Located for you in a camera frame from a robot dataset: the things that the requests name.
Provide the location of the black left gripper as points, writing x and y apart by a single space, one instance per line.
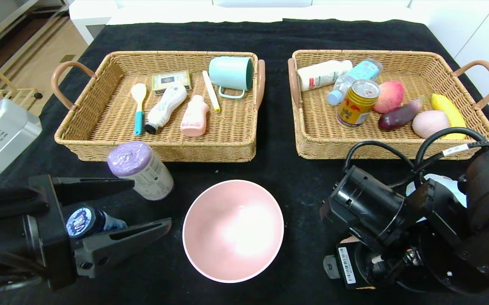
53 231

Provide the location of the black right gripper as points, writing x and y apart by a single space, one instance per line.
347 265

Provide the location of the orange bread bun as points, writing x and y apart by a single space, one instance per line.
350 240

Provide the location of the white canister purple top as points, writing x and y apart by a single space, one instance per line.
151 178

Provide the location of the light blue bath loofah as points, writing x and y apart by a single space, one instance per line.
443 184

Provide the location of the yellow drink can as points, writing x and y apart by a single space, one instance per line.
356 108

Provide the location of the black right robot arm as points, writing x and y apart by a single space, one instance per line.
367 203

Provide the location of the pink bowl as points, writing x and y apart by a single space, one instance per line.
233 231

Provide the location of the white bottle black cap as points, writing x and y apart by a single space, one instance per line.
167 106

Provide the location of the small pink bottle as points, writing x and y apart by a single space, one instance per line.
194 120

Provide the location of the wooden rack with wheels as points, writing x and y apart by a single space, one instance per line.
37 95

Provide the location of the small green gold card box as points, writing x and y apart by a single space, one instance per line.
170 79

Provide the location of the purple eggplant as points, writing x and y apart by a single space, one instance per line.
396 118

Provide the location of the white stick yellow tip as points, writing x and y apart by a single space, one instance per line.
211 91

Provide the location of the pale pink round fruit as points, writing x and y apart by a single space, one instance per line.
429 125

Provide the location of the red peach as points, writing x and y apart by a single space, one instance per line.
390 97

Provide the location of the clear water bottle blue label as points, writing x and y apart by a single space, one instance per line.
346 87

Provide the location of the teal mug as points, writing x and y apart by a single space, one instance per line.
229 73

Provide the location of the white milk bottle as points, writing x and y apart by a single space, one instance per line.
320 75

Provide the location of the yellow banana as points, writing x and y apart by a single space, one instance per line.
449 112

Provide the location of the white furniture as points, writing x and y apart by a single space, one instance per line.
94 12

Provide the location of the black table cloth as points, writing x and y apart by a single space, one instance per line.
269 38

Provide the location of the white cabinet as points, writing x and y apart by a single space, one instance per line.
485 38

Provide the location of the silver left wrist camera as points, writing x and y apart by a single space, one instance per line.
3 135

